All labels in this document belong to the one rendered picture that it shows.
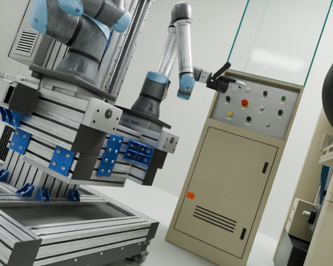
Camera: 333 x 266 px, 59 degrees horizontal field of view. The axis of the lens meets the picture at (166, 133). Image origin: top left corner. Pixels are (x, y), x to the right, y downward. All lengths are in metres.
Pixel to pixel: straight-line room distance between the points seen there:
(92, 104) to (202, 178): 1.27
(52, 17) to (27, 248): 0.70
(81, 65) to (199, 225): 1.38
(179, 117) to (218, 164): 2.52
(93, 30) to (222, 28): 3.82
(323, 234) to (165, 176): 3.02
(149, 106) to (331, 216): 1.07
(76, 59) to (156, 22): 4.35
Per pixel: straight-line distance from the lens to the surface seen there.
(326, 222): 1.75
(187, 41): 1.56
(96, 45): 1.10
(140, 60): 5.19
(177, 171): 4.37
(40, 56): 1.50
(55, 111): 1.05
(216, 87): 1.66
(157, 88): 1.47
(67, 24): 1.08
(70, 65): 1.07
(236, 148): 2.04
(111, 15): 1.00
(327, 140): 1.74
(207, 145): 2.07
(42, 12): 1.06
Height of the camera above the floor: 0.60
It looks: 3 degrees up
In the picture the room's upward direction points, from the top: 19 degrees clockwise
